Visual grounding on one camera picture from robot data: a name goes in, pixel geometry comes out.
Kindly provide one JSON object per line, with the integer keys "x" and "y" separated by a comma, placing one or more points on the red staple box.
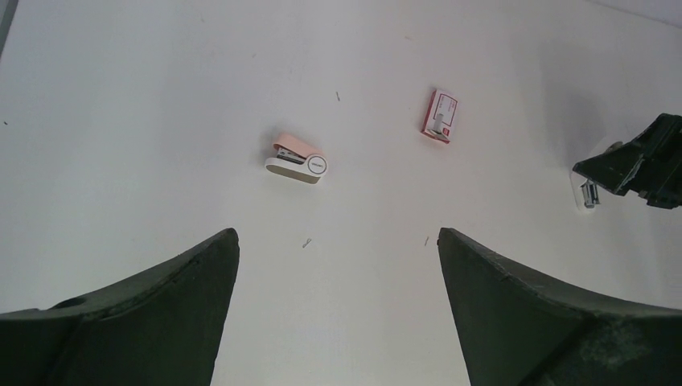
{"x": 441, "y": 116}

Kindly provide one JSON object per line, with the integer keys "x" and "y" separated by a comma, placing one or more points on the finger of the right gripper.
{"x": 649, "y": 165}

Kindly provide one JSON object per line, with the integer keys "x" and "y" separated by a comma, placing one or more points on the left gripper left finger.
{"x": 162, "y": 326}

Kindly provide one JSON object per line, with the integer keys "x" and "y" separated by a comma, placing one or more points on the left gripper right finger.
{"x": 519, "y": 326}

